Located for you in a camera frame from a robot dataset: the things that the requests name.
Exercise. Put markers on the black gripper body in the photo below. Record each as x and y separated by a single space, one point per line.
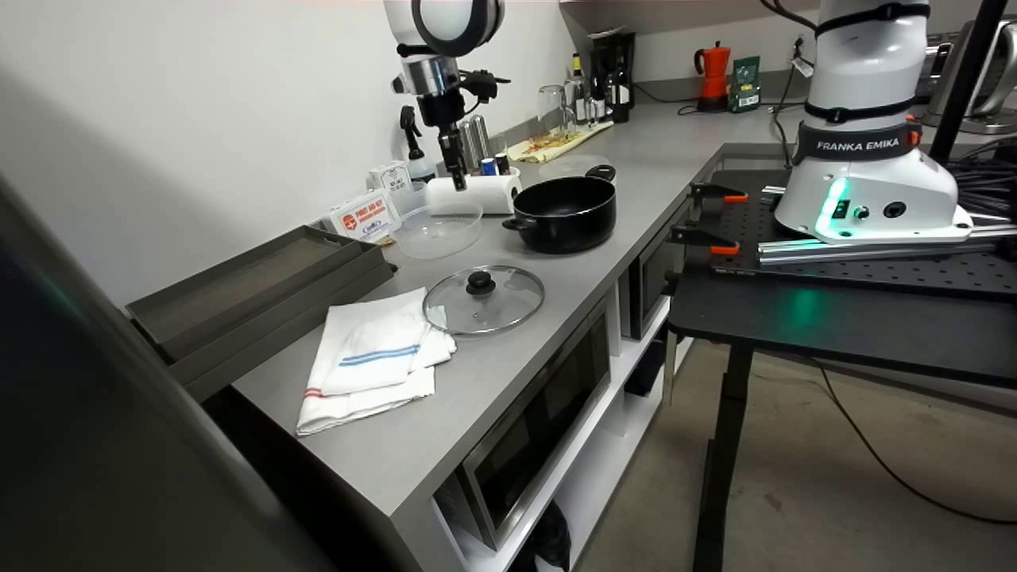
442 113

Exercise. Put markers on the glass lid with black knob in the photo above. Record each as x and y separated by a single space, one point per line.
510 308

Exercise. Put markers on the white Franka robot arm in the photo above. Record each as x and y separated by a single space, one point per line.
863 127

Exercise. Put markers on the black cooking pot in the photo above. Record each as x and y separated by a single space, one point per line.
566 218

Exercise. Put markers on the red moka pot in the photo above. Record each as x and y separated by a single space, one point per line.
712 75

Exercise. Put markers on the steel canister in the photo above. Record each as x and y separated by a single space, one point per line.
479 142

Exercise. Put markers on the small jar with blue label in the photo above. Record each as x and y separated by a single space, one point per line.
487 167

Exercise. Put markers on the spray bottle with black trigger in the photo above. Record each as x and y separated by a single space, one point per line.
415 161

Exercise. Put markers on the white paper towel roll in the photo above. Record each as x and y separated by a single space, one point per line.
480 195

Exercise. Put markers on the small white box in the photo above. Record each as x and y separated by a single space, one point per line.
388 184

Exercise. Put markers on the small clear plastic bowl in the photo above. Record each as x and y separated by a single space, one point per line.
433 238

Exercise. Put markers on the yellowish cloth mat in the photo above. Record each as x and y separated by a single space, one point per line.
560 142

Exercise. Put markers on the red and white box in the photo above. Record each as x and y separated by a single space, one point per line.
362 218

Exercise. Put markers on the black coffee machine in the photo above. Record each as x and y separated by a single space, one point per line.
613 75

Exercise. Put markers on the folded white cloth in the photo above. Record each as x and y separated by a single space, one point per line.
370 353

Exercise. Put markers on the small black built-in appliance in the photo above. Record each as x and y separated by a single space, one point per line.
652 281

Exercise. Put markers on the dark grey tray box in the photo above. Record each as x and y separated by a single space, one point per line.
254 290

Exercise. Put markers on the orange and black clamp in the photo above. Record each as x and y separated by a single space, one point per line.
719 195
707 245

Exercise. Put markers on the black microwave oven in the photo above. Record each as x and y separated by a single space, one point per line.
542 423

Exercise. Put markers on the green box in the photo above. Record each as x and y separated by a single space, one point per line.
743 83

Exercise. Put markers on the white shelf cabinet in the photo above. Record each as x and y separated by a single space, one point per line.
622 445

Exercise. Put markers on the black perforated robot table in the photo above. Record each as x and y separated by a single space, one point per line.
846 319

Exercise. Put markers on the black refrigerator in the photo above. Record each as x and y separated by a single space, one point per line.
97 445

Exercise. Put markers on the black pole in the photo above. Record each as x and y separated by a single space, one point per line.
968 82

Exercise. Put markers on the aluminium rail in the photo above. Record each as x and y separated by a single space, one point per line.
879 242

